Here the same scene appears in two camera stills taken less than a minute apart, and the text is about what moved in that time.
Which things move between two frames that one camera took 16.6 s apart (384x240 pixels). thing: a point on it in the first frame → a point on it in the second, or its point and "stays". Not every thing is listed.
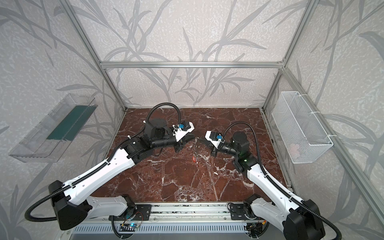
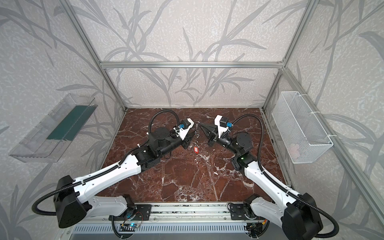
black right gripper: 213,147 → 213,137
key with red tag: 194,160 → 196,149
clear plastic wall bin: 47,141 stays
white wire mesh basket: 303,138 stays
